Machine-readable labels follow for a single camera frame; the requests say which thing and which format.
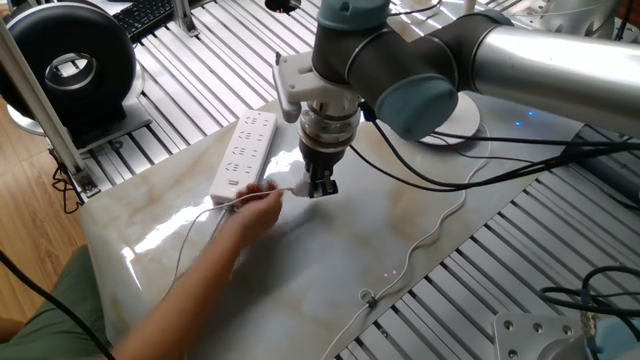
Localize black computer keyboard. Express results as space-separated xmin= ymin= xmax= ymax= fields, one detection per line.
xmin=112 ymin=0 xmax=177 ymax=44

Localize black red wire bundle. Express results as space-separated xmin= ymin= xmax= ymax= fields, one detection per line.
xmin=49 ymin=149 xmax=85 ymax=215

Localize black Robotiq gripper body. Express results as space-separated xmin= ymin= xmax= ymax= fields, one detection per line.
xmin=298 ymin=139 xmax=347 ymax=183

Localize white power adapter plug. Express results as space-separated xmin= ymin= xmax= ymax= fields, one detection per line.
xmin=289 ymin=174 xmax=314 ymax=197

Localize short aluminium upright bracket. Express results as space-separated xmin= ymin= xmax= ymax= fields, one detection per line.
xmin=172 ymin=0 xmax=201 ymax=38

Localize aluminium frame post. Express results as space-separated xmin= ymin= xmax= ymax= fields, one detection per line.
xmin=0 ymin=19 xmax=100 ymax=197

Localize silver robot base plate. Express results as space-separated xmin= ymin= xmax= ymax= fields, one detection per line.
xmin=493 ymin=312 xmax=594 ymax=360

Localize person's bare forearm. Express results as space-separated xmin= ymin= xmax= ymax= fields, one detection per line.
xmin=112 ymin=232 xmax=251 ymax=360

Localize thin white lamp cord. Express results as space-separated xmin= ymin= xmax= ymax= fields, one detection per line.
xmin=164 ymin=122 xmax=491 ymax=360

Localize black ring shaped device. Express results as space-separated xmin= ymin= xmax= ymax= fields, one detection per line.
xmin=0 ymin=2 xmax=154 ymax=151

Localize white marble pattern slab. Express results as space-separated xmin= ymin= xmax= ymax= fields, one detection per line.
xmin=79 ymin=92 xmax=586 ymax=360

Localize grey power strip cable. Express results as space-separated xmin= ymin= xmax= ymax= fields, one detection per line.
xmin=208 ymin=204 xmax=231 ymax=242

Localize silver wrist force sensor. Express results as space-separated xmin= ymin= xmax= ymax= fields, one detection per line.
xmin=298 ymin=102 xmax=362 ymax=151

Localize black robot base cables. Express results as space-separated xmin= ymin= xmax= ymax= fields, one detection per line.
xmin=538 ymin=264 xmax=640 ymax=344

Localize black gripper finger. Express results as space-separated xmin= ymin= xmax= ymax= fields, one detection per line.
xmin=305 ymin=166 xmax=323 ymax=200
xmin=320 ymin=171 xmax=340 ymax=198

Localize white power strip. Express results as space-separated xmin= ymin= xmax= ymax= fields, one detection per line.
xmin=208 ymin=110 xmax=279 ymax=206

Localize person's bare hand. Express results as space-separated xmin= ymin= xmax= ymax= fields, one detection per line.
xmin=233 ymin=179 xmax=285 ymax=242

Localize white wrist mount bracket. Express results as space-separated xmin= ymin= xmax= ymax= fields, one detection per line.
xmin=272 ymin=51 xmax=361 ymax=124

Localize person's green garment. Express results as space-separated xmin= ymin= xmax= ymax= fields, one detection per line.
xmin=0 ymin=244 xmax=110 ymax=360

